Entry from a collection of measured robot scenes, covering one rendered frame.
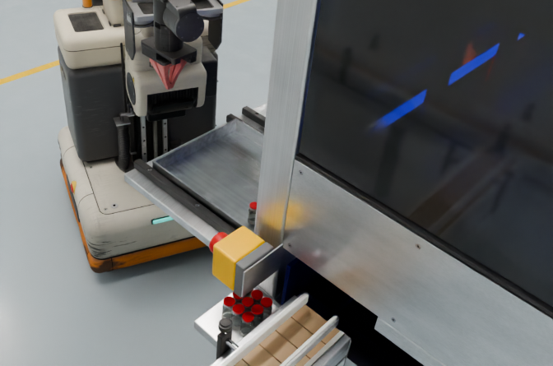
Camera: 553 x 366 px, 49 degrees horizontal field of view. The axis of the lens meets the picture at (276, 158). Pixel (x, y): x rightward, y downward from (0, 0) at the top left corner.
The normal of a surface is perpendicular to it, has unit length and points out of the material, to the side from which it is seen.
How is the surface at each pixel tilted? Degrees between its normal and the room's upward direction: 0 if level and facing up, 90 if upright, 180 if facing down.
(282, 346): 0
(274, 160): 90
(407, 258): 90
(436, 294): 90
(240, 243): 0
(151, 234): 90
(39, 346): 0
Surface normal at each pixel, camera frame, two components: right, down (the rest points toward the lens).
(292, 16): -0.67, 0.40
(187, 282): 0.10, -0.79
